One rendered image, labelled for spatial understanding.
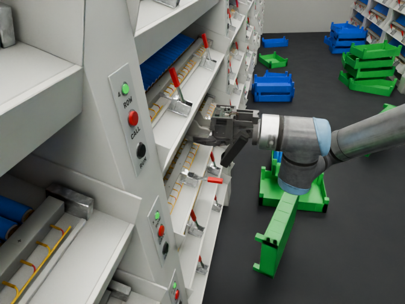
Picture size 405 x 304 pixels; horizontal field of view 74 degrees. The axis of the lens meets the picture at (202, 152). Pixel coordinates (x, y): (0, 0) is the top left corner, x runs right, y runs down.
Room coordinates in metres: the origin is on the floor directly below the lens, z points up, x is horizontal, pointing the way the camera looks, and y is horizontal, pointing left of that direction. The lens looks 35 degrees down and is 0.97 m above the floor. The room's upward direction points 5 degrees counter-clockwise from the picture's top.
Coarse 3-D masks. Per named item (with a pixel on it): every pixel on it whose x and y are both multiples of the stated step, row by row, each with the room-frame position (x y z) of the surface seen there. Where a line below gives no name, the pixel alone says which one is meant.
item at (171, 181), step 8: (208, 104) 0.83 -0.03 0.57; (192, 144) 0.61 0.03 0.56; (184, 152) 0.56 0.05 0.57; (184, 160) 0.53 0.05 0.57; (192, 160) 0.55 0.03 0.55; (176, 168) 0.50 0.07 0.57; (176, 176) 0.47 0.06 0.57; (168, 184) 0.44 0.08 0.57; (168, 192) 0.42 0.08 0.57; (176, 200) 0.42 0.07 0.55
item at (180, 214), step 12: (216, 96) 0.90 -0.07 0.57; (228, 96) 0.89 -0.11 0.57; (180, 144) 0.62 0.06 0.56; (192, 156) 0.58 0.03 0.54; (204, 156) 0.59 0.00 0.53; (192, 168) 0.54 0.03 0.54; (204, 168) 0.55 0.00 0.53; (180, 192) 0.45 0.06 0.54; (192, 192) 0.46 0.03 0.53; (180, 204) 0.42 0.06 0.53; (192, 204) 0.42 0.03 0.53; (180, 216) 0.39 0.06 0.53; (180, 228) 0.36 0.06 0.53; (180, 240) 0.31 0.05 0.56
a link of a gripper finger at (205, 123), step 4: (200, 112) 0.64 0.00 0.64; (196, 116) 0.64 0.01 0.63; (200, 116) 0.64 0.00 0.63; (196, 120) 0.64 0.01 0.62; (200, 120) 0.64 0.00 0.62; (204, 120) 0.64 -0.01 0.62; (208, 120) 0.63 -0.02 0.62; (200, 124) 0.64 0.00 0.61; (204, 124) 0.64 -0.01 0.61; (208, 124) 0.63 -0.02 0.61
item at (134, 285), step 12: (120, 276) 0.23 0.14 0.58; (132, 276) 0.22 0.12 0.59; (108, 288) 0.22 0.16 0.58; (120, 288) 0.22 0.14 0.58; (132, 288) 0.23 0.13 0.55; (144, 288) 0.22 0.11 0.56; (156, 288) 0.21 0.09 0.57; (108, 300) 0.21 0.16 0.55; (120, 300) 0.21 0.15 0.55; (132, 300) 0.21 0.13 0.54; (144, 300) 0.22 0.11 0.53; (156, 300) 0.22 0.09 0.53
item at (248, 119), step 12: (216, 108) 0.62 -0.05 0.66; (228, 108) 0.61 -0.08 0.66; (216, 120) 0.57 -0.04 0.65; (228, 120) 0.56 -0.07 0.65; (240, 120) 0.59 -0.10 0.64; (252, 120) 0.59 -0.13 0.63; (216, 132) 0.58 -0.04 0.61; (228, 132) 0.56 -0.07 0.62; (240, 132) 0.57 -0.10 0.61; (252, 132) 0.57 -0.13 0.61; (228, 144) 0.57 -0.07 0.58; (252, 144) 0.56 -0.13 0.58
